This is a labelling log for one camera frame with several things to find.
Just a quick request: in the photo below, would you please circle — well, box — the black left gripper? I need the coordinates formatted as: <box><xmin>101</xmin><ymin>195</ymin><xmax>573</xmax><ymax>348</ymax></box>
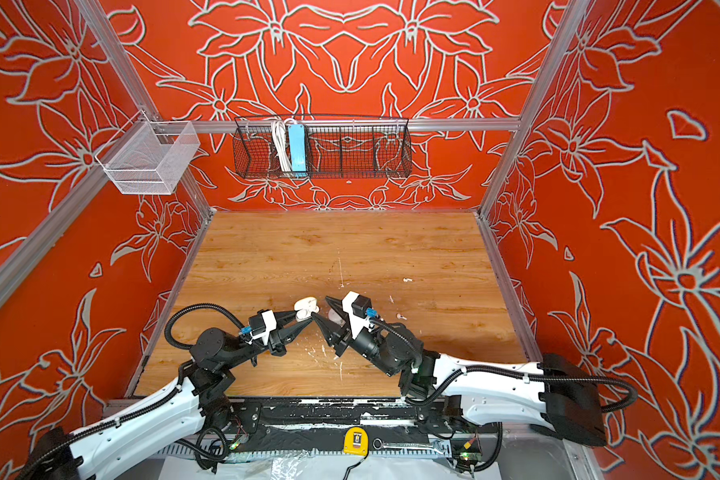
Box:
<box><xmin>223</xmin><ymin>308</ymin><xmax>310</xmax><ymax>372</ymax></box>

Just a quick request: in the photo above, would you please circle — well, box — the clear plastic wall bin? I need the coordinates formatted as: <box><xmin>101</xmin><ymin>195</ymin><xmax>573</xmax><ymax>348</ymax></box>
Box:
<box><xmin>97</xmin><ymin>121</ymin><xmax>200</xmax><ymax>195</ymax></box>

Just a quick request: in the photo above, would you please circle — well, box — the black wire wall basket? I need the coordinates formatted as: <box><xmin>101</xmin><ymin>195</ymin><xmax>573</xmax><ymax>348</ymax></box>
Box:
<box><xmin>232</xmin><ymin>114</ymin><xmax>413</xmax><ymax>180</ymax></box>

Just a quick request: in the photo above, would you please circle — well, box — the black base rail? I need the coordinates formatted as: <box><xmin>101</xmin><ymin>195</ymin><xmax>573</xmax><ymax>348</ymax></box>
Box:
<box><xmin>224</xmin><ymin>397</ymin><xmax>499</xmax><ymax>462</ymax></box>

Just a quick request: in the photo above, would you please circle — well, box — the yellow tape measure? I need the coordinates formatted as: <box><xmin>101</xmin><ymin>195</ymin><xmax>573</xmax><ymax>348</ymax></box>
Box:
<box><xmin>342</xmin><ymin>426</ymin><xmax>369</xmax><ymax>457</ymax></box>

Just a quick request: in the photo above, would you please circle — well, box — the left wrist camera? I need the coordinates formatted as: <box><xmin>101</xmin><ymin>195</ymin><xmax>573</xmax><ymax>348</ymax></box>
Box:
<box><xmin>241</xmin><ymin>310</ymin><xmax>278</xmax><ymax>346</ymax></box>

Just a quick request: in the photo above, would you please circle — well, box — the white earbud charging case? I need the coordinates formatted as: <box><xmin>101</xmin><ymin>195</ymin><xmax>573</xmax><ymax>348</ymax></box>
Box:
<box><xmin>293</xmin><ymin>297</ymin><xmax>319</xmax><ymax>322</ymax></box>

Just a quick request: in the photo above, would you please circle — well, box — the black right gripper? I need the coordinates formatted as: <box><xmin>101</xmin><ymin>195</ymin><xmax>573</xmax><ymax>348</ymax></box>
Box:
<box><xmin>311</xmin><ymin>297</ymin><xmax>403</xmax><ymax>382</ymax></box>

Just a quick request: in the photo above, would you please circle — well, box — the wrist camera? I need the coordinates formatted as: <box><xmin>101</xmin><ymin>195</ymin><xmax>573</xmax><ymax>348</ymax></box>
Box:
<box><xmin>341</xmin><ymin>291</ymin><xmax>372</xmax><ymax>339</ymax></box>
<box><xmin>241</xmin><ymin>310</ymin><xmax>278</xmax><ymax>346</ymax></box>

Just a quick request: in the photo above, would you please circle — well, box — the silver wrench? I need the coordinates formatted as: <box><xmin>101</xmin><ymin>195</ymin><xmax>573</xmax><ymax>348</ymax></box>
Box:
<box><xmin>371</xmin><ymin>438</ymin><xmax>442</xmax><ymax>451</ymax></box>

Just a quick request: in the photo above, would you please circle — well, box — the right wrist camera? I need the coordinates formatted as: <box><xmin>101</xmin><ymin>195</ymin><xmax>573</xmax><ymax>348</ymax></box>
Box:
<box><xmin>341</xmin><ymin>291</ymin><xmax>372</xmax><ymax>339</ymax></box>

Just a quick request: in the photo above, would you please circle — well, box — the white coiled cable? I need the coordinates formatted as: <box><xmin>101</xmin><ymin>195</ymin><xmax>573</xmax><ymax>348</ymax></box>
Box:
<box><xmin>271</xmin><ymin>119</ymin><xmax>292</xmax><ymax>174</ymax></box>

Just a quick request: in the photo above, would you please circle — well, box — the light blue box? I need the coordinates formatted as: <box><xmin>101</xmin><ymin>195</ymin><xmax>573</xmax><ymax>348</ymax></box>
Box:
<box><xmin>288</xmin><ymin>123</ymin><xmax>307</xmax><ymax>176</ymax></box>

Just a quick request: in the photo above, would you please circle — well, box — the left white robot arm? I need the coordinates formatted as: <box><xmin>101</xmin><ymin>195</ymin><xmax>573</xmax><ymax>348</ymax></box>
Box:
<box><xmin>18</xmin><ymin>309</ymin><xmax>312</xmax><ymax>479</ymax></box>

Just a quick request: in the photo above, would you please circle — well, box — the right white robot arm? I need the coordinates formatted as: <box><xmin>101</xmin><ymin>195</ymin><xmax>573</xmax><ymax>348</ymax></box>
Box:
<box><xmin>295</xmin><ymin>292</ymin><xmax>638</xmax><ymax>447</ymax></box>

